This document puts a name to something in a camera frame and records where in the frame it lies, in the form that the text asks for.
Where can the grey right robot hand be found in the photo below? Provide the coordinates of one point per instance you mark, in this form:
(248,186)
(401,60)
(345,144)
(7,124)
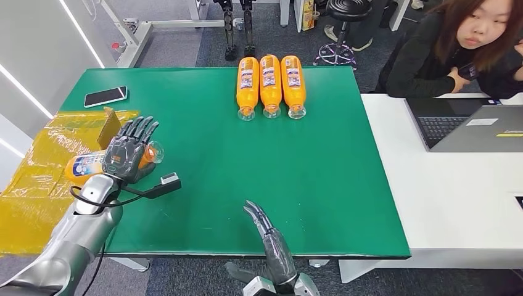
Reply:
(278,257)

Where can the yellow film wrapped cardboard box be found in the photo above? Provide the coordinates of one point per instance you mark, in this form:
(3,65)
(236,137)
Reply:
(37,220)

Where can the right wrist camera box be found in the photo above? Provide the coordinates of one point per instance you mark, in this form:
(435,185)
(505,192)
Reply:
(259,288)

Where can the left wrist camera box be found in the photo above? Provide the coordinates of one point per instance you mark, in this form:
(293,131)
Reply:
(169,179)

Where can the orange bottle with clear cap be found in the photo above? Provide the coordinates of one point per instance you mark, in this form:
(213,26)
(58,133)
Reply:
(83,167)
(270,94)
(247,94)
(293,94)

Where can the black open laptop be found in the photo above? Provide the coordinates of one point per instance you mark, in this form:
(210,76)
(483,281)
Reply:
(437,126)

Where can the person with pale shoes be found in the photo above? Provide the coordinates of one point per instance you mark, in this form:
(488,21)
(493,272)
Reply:
(361,45)

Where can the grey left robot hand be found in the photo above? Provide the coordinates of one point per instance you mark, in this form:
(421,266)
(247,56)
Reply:
(122,157)

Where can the white metal stand frame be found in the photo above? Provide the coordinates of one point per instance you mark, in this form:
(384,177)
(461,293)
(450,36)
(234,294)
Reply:
(139,36)

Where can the dark phone in person's hand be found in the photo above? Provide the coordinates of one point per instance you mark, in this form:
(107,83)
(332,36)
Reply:
(468,72)

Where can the green table mat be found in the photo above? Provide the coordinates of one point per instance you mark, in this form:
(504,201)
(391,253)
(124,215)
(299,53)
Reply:
(228,163)

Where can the red button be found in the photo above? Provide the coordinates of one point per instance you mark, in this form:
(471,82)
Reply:
(116,45)

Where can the grey closed laptop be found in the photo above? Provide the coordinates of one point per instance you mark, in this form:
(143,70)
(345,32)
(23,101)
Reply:
(482,136)

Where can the black robot leg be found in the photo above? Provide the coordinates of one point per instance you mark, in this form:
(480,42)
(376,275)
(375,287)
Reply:
(249,28)
(229,28)

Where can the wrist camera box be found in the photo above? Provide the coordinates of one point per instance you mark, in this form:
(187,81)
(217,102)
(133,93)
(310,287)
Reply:
(259,288)
(169,179)

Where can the black smartphone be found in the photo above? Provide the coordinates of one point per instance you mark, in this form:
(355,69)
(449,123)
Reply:
(105,97)

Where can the black stool with chrome base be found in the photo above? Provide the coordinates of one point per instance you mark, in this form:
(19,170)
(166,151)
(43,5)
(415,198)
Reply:
(349,10)

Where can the yellow snack package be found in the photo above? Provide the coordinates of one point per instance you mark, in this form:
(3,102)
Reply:
(307,14)

